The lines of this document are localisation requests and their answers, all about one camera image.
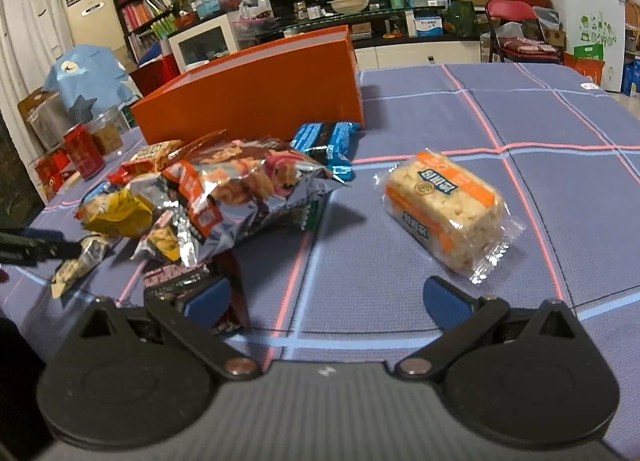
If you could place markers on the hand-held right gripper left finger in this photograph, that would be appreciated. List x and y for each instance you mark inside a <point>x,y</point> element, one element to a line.
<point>206,300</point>

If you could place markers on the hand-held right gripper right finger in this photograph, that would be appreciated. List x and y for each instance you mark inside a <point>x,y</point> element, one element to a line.
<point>446,298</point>

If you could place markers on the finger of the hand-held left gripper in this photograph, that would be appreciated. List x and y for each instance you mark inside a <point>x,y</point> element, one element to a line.
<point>35,247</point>

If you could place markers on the clear red snack packet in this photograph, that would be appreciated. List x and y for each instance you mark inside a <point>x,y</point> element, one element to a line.
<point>170,277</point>

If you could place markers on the small silver snack packet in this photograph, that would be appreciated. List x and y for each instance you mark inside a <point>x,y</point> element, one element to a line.
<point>80,261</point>

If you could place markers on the clear orange rice cracker packet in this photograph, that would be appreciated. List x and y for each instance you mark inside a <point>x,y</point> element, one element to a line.
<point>445,201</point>

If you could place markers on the large silver snack bag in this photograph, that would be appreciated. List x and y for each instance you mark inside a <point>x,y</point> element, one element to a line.
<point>255,201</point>

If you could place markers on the orange cardboard box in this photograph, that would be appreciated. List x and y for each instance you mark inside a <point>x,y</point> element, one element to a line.
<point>250,91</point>

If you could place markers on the silver yellow snack packet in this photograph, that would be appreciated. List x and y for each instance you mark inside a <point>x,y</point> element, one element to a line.
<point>162,241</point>

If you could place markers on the dark glass cabinet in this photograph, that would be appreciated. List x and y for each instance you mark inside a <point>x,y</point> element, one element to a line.
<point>17,171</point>

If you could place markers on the red carton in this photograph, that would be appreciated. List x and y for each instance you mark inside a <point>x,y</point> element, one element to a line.
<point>52,171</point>

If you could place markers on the red drink can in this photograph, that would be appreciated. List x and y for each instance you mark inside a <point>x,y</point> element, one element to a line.
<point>84,151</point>

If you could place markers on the brown packaging bag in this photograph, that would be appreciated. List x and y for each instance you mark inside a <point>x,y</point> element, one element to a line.
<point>47,116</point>

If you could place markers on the clear plastic jar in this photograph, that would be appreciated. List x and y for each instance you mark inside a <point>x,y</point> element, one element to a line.
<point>107,133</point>

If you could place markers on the blue shark plush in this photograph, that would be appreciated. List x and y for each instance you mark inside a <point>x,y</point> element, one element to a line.
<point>85,76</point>

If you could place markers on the blue checked tablecloth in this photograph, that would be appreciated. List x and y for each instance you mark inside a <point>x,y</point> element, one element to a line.
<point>425,111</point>

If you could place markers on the red storage box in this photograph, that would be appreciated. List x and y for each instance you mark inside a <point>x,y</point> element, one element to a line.
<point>155,73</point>

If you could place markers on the white curtain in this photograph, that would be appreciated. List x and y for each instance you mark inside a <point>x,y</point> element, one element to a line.
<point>30,16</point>

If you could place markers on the white standing air conditioner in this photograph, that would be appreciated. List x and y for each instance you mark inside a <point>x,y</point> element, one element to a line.
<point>92,16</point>

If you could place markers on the white microwave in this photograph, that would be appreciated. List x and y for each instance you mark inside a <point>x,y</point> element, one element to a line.
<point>202,43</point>

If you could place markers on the orange gift bag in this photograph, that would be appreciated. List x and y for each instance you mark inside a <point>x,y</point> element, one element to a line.
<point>585,66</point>

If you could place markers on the blue white carton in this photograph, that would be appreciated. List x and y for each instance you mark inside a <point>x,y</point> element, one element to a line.
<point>424,25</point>

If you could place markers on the dark green bag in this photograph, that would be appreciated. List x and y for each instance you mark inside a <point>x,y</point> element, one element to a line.
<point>461,18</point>

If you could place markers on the red folding chair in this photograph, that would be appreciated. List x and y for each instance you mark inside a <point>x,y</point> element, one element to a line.
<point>510,11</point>

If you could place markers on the fruit bowl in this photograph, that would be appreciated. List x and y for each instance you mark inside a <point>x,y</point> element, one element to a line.
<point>349,3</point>

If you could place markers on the white refrigerator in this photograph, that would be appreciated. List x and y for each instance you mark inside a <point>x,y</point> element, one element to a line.
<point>575,1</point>

